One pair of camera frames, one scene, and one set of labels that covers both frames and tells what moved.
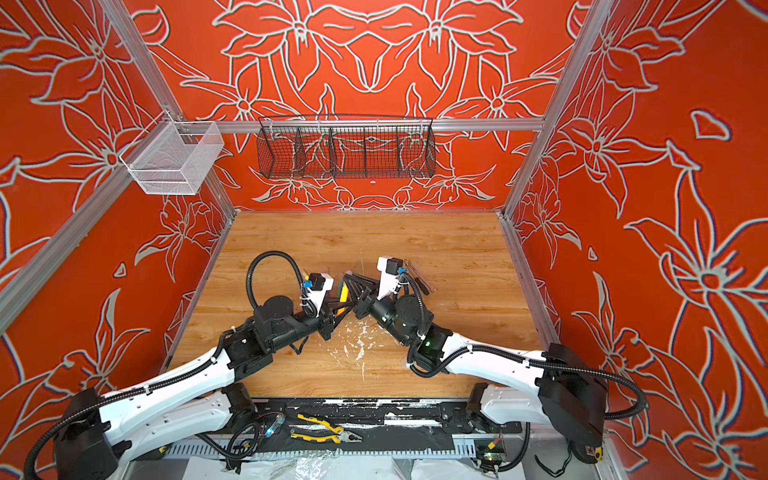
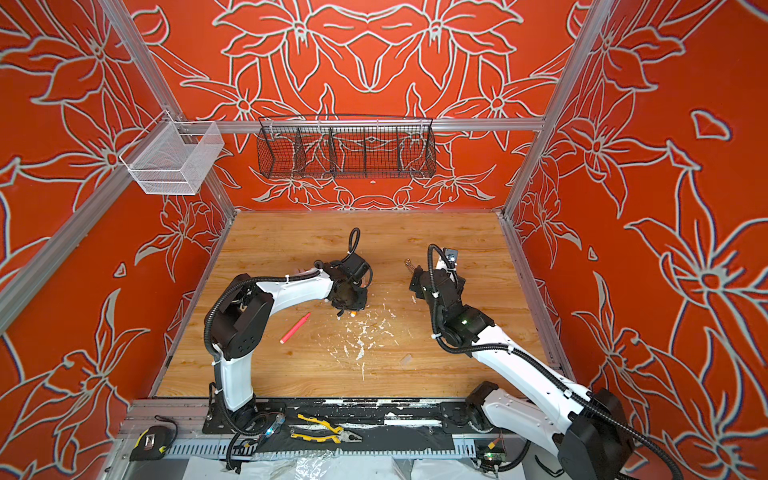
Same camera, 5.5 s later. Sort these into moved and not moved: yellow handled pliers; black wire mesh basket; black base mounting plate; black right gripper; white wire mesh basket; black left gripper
Moved: black left gripper; black right gripper
Not moved: black base mounting plate; black wire mesh basket; yellow handled pliers; white wire mesh basket
